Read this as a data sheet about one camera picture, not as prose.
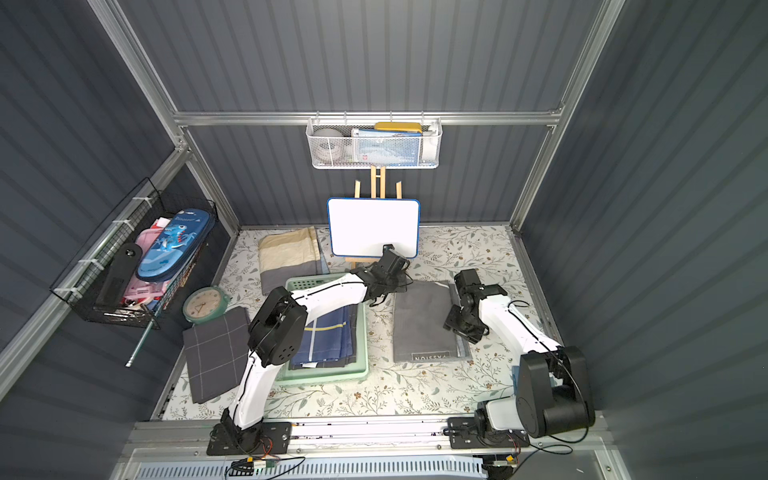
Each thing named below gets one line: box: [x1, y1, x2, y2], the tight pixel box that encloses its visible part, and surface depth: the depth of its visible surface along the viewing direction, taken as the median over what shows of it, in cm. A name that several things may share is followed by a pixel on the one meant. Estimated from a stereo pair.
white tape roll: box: [312, 128, 344, 164], surface depth 88 cm
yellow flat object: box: [374, 122, 423, 133], surface depth 91 cm
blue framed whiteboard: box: [326, 198, 421, 258], surface depth 97 cm
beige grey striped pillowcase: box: [258, 226, 324, 296], surface depth 111 cm
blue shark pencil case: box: [136, 209, 216, 282], surface depth 69 cm
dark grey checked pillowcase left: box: [183, 306, 250, 404], surface depth 89 cm
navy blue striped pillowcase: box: [288, 304, 359, 370], surface depth 87 cm
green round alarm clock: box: [182, 285, 231, 325], surface depth 97 cm
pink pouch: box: [124, 227, 169, 305], surface depth 68 cm
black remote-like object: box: [96, 242, 143, 308], surface depth 65 cm
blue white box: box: [351, 128, 423, 167], surface depth 88 cm
